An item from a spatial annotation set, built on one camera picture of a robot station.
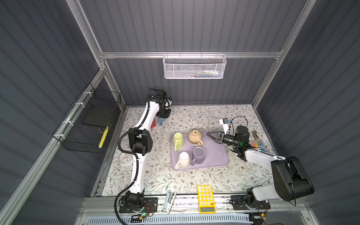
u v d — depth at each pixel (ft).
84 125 2.37
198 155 2.72
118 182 2.70
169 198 2.43
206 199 2.43
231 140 2.42
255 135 3.26
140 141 2.02
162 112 2.79
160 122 3.09
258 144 3.15
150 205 2.38
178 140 2.93
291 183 1.45
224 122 2.53
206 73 3.00
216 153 3.00
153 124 3.47
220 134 2.47
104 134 2.27
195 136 2.99
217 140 2.46
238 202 2.41
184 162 2.66
